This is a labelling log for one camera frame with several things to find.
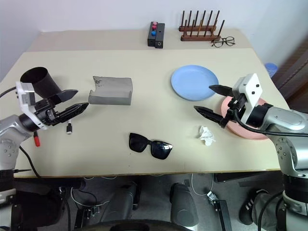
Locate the black metal table foot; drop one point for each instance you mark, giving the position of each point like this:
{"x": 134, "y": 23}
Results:
{"x": 222, "y": 214}

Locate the blue water bottle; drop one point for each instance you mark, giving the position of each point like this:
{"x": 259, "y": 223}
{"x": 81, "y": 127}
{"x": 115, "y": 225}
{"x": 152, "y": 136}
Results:
{"x": 271, "y": 68}

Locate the grey cloth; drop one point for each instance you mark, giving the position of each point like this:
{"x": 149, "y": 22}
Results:
{"x": 113, "y": 92}

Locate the brown wooden peg rack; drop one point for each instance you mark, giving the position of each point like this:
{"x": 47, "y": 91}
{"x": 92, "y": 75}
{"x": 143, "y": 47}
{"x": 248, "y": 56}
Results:
{"x": 199, "y": 37}

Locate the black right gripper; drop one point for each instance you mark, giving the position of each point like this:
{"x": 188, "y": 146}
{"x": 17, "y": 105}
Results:
{"x": 237, "y": 106}

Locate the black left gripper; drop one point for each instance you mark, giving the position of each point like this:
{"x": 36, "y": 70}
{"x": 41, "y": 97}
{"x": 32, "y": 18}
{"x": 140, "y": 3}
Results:
{"x": 47, "y": 113}

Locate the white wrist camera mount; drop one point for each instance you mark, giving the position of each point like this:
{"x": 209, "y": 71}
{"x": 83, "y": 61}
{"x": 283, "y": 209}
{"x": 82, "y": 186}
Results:
{"x": 251, "y": 91}
{"x": 24, "y": 98}

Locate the black round pen cup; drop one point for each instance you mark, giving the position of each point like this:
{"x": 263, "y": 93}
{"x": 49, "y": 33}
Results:
{"x": 45, "y": 83}

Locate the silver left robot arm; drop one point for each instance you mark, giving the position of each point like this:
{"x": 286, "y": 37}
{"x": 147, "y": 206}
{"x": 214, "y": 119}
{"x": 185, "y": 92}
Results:
{"x": 9, "y": 134}

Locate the crumpled white tissue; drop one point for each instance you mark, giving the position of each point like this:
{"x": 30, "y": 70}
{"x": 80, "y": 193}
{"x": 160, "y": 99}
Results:
{"x": 206, "y": 136}

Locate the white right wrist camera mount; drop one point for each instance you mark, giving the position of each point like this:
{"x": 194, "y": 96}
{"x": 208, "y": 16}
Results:
{"x": 251, "y": 91}

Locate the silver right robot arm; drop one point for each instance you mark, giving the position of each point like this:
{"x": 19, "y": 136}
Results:
{"x": 286, "y": 120}

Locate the pink plate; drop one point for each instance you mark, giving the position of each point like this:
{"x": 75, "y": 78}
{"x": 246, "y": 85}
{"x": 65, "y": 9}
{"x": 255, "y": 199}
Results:
{"x": 250, "y": 133}

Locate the dark ribbed object beside table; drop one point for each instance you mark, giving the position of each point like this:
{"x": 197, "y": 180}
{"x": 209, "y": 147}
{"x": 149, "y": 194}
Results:
{"x": 296, "y": 69}

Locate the black sunglasses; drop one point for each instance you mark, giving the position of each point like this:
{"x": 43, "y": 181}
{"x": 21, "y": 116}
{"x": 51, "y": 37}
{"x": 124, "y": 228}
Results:
{"x": 137, "y": 143}

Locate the black white striped shoe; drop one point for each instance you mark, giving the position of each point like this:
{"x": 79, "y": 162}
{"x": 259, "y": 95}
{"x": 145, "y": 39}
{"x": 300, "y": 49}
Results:
{"x": 250, "y": 207}

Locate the grey trouser leg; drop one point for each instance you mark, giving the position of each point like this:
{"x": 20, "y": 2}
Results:
{"x": 267, "y": 211}

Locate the small white black adapter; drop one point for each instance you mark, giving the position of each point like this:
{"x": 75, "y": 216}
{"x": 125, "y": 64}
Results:
{"x": 69, "y": 129}

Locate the black box with coloured buttons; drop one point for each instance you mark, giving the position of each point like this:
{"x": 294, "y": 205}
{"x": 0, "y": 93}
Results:
{"x": 152, "y": 34}

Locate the red marker pen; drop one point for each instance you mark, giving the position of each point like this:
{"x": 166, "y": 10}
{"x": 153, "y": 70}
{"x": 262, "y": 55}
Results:
{"x": 37, "y": 140}

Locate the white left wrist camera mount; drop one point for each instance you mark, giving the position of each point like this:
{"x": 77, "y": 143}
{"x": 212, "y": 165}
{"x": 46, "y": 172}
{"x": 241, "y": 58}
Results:
{"x": 24, "y": 98}

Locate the dark thin-framed eyeglasses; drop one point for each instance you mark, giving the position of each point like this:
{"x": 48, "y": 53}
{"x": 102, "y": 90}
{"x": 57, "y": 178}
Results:
{"x": 217, "y": 44}

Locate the light blue plate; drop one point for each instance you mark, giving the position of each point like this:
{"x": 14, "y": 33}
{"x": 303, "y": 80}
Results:
{"x": 192, "y": 81}

